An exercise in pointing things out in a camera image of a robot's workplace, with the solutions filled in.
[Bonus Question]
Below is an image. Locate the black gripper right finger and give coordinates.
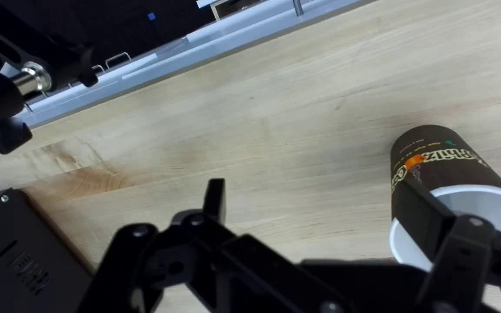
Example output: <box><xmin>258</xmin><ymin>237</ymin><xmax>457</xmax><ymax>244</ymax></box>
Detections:
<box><xmin>392</xmin><ymin>179</ymin><xmax>501</xmax><ymax>313</ymax></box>

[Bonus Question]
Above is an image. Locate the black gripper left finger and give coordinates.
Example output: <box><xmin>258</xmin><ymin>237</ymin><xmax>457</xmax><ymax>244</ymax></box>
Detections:
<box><xmin>76</xmin><ymin>178</ymin><xmax>345</xmax><ymax>313</ymax></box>

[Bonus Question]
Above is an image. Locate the brown paper coffee cup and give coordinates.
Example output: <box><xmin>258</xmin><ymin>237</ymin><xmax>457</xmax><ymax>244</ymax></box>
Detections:
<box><xmin>391</xmin><ymin>125</ymin><xmax>501</xmax><ymax>272</ymax></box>

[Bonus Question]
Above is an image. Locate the black box on table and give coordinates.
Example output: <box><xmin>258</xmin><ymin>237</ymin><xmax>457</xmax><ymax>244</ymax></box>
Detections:
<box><xmin>0</xmin><ymin>190</ymin><xmax>91</xmax><ymax>313</ymax></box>

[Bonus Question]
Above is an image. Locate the silver aluminium rail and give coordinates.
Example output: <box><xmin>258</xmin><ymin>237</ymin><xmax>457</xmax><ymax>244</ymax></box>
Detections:
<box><xmin>0</xmin><ymin>0</ymin><xmax>371</xmax><ymax>125</ymax></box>

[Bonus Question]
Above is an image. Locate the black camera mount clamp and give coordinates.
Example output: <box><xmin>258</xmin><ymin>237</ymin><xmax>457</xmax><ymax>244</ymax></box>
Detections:
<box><xmin>0</xmin><ymin>4</ymin><xmax>98</xmax><ymax>155</ymax></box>

